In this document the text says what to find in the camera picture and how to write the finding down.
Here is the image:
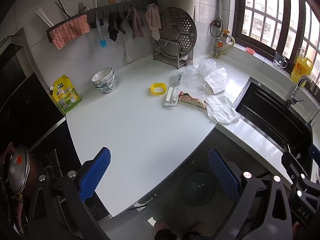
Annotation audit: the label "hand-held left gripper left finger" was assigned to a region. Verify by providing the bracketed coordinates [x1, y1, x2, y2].
[26, 147, 112, 240]

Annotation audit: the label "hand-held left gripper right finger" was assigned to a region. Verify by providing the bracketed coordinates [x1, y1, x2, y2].
[208, 148, 293, 240]

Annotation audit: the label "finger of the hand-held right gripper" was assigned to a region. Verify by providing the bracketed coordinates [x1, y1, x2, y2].
[308, 144, 320, 161]
[281, 151, 309, 180]

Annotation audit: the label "round black trash bin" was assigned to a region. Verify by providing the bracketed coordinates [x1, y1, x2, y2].
[180, 172, 216, 207]

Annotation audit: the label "red and beige snack wrapper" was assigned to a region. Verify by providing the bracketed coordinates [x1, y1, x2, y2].
[178, 92, 207, 109]

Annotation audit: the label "black cooktop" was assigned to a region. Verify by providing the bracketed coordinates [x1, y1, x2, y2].
[30, 116, 83, 170]

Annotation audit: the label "black kitchen sink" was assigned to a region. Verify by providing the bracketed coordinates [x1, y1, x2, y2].
[234, 76, 314, 160]

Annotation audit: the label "dark red pot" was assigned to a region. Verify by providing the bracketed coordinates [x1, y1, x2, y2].
[0, 142, 52, 198]

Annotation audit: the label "person's right leg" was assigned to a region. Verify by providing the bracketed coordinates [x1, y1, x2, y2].
[185, 224, 213, 240]

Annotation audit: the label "person's leg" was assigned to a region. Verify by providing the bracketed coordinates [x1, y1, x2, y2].
[185, 224, 213, 240]
[154, 219, 178, 240]

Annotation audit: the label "crumpled white paper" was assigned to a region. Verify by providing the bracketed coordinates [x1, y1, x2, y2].
[205, 95, 241, 124]

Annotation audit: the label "steel faucet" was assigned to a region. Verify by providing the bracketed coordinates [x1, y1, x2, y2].
[286, 75, 314, 108]

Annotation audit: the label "steel pot lid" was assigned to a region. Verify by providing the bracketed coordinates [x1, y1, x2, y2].
[9, 145, 30, 194]

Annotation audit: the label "person's left leg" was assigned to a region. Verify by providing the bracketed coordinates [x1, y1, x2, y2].
[154, 219, 178, 240]

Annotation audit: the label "yellow green seasoning pouch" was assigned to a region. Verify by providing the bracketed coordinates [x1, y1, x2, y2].
[49, 75, 83, 115]

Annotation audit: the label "yellow oil bottle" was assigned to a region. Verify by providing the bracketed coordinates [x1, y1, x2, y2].
[290, 49, 314, 83]

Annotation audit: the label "patterned white bowl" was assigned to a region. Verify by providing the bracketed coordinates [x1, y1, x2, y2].
[95, 82, 117, 94]
[91, 67, 115, 83]

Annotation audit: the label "toothbrush blister package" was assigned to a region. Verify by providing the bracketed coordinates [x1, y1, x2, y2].
[164, 72, 184, 107]

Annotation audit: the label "folded white paper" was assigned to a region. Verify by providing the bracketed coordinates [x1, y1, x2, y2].
[204, 67, 228, 95]

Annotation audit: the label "glass mug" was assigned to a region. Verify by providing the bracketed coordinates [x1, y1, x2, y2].
[273, 51, 288, 69]

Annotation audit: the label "whitish plastic bag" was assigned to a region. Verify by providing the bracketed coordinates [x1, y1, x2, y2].
[198, 59, 217, 77]

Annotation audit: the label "white bottle brush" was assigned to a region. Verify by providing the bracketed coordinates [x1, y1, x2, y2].
[122, 31, 133, 63]

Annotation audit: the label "blue silicone brush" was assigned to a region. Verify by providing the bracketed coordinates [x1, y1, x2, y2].
[96, 17, 107, 48]

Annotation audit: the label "steel dish rack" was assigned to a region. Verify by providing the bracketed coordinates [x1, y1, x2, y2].
[152, 39, 193, 70]

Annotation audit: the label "pink dishcloth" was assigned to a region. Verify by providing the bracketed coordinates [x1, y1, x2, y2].
[49, 14, 90, 50]

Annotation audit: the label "black gas regulator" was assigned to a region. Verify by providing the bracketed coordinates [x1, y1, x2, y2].
[209, 18, 223, 37]

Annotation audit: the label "perforated steel steamer tray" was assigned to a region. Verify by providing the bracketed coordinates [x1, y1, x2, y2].
[157, 7, 198, 57]

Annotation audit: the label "dark framed window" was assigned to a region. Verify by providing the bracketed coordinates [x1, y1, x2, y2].
[234, 0, 320, 85]

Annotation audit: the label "mauve cloth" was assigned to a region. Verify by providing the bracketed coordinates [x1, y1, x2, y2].
[127, 7, 145, 40]

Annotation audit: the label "white chopsticks bundle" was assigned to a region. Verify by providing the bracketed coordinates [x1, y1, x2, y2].
[35, 8, 54, 28]

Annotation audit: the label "beige cloth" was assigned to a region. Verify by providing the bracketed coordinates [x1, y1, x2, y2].
[145, 3, 162, 41]

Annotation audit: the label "dark chopsticks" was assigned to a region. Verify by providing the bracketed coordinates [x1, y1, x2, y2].
[54, 0, 72, 18]

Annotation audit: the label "white cutting board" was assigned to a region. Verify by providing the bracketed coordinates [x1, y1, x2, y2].
[156, 0, 197, 23]

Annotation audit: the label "yellow plastic ring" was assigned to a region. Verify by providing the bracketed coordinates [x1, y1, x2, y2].
[151, 82, 167, 95]

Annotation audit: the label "yellow gas hose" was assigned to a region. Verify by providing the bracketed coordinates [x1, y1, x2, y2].
[214, 35, 235, 58]

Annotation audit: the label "dark wall rack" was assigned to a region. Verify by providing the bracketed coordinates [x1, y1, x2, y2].
[46, 0, 158, 44]

